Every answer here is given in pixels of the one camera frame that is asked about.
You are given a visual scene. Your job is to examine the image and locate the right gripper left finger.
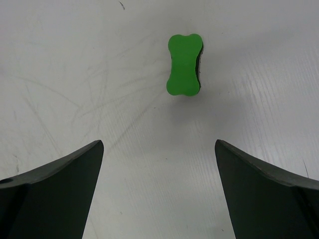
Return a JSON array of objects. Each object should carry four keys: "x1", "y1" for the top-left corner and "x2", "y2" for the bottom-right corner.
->
[{"x1": 0, "y1": 140, "x2": 104, "y2": 239}]

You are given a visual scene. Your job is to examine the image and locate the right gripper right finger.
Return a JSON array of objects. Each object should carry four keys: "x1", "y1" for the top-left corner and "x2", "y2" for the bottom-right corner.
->
[{"x1": 215, "y1": 140, "x2": 319, "y2": 239}]

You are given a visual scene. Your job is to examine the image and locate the green whiteboard eraser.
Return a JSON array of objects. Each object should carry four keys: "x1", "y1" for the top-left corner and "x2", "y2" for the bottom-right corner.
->
[{"x1": 166, "y1": 33, "x2": 203, "y2": 97}]

